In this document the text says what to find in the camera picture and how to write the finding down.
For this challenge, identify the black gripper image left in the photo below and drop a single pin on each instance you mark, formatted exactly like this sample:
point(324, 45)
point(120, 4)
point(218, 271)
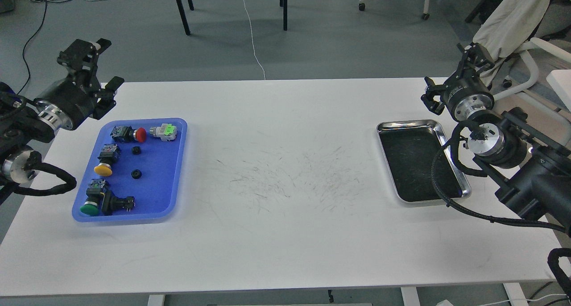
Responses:
point(68, 102)

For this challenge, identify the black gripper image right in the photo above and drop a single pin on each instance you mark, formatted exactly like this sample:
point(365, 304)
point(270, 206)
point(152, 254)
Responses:
point(463, 94)

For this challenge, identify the silver metal tray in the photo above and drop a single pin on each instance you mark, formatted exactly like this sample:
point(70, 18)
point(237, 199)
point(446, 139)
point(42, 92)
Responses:
point(409, 148)

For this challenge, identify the blue plastic tray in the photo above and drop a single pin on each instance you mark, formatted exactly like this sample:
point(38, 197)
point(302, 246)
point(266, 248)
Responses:
point(160, 162)

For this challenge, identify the white chair with beige cloth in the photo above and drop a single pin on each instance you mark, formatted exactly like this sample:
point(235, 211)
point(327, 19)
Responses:
point(508, 31)

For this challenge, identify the red push button switch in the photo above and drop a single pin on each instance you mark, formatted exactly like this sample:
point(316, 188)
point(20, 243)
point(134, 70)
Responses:
point(127, 134)

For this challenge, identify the yellow push button switch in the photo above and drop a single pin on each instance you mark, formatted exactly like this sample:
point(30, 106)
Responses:
point(108, 156)

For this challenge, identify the green grey connector switch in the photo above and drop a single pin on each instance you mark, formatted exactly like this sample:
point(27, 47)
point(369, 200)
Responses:
point(165, 132)

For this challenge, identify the green push button switch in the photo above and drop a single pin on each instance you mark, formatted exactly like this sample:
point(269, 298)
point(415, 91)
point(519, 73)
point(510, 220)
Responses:
point(96, 192)

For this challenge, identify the black switch module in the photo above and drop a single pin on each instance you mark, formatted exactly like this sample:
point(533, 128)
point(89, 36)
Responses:
point(112, 203)

